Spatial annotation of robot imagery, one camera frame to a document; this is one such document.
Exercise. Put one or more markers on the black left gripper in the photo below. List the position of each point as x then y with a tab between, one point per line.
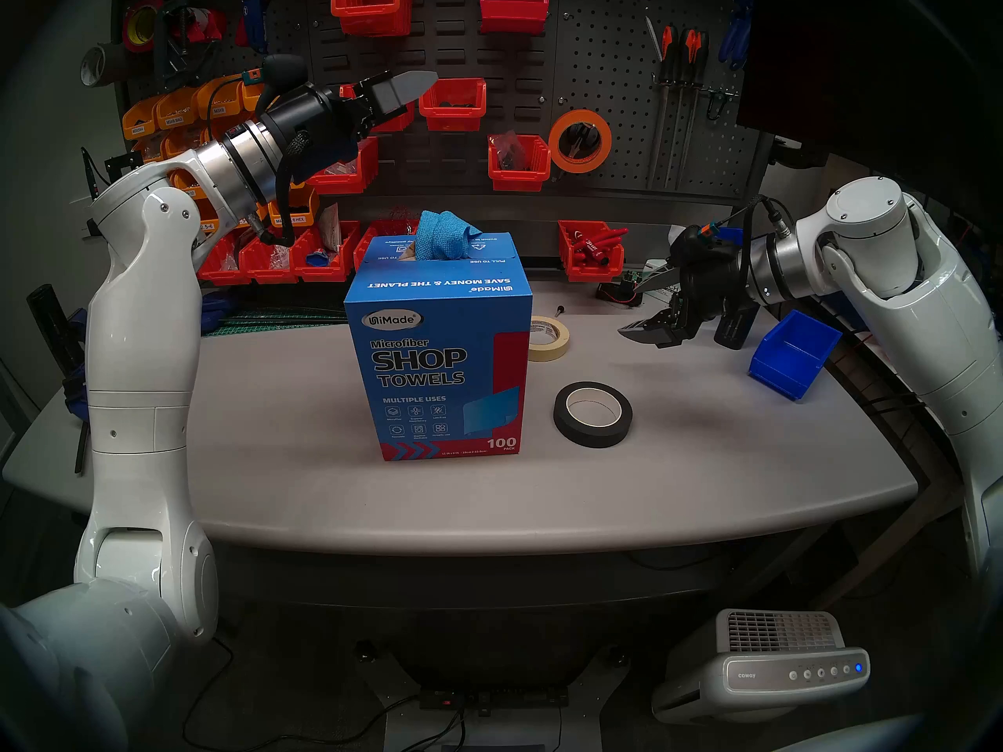
321	120

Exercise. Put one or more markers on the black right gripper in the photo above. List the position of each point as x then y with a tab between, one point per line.
717	284

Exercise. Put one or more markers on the blue microfiber shop towel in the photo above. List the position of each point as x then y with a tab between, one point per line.
443	233

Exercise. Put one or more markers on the blue shop towels box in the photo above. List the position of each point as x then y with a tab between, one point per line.
439	351

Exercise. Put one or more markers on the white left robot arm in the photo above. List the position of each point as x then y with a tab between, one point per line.
141	351

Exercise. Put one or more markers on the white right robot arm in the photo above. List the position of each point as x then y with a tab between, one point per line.
901	304

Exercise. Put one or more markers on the red plastic storage bin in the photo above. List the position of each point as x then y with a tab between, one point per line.
401	122
345	182
513	18
521	180
454	120
368	22

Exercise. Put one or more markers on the red bin with red markers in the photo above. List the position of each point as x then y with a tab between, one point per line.
588	269

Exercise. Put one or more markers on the black cylindrical bottle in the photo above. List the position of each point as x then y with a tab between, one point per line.
736	327

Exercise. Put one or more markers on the beige masking tape roll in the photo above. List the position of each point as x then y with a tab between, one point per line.
560	339

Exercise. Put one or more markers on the blue plastic storage bin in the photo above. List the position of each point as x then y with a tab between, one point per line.
730	235

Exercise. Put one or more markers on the clear plastic parts bag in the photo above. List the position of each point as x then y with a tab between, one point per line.
509	151

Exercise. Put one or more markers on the bright blue plastic bin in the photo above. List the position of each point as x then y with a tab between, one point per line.
783	374

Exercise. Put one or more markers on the black tape roll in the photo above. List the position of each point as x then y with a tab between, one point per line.
568	425

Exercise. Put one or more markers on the orange small parts bin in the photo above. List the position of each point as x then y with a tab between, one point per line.
205	104
182	141
153	151
176	114
205	227
304	206
139	124
252	99
188	182

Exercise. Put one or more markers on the red plastic parts bin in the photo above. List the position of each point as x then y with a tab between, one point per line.
370	245
223	272
325	272
270	272

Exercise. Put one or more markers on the blue hanging clamp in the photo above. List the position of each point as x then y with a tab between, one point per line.
255	22

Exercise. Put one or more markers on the orange tape roll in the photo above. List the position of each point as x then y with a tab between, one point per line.
580	116

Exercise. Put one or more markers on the black pegboard panel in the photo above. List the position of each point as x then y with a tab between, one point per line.
611	69

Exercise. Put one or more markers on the green cutting mat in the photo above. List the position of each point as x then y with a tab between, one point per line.
282	325

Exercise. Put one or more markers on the red yellow tape roll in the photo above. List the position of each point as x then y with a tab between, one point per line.
130	34

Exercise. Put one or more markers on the dark blue fabric bundle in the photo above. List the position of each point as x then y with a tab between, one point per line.
215	308

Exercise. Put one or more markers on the black metal stand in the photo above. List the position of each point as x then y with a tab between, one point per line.
125	161

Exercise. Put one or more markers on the white air purifier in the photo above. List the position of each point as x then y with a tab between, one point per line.
768	672

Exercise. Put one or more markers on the blue black bar clamp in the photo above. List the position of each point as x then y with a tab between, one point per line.
78	327
74	390

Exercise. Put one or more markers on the black cylinder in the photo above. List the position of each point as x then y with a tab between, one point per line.
48	323

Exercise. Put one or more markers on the black power strip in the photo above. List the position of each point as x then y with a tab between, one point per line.
501	699

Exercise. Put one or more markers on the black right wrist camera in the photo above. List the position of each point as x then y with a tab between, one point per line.
697	245

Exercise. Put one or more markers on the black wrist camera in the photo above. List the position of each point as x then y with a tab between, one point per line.
282	77
697	245

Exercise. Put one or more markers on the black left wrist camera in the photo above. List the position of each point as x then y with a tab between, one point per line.
282	77

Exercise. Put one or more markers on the grey duct tape roll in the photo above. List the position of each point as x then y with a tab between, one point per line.
108	63

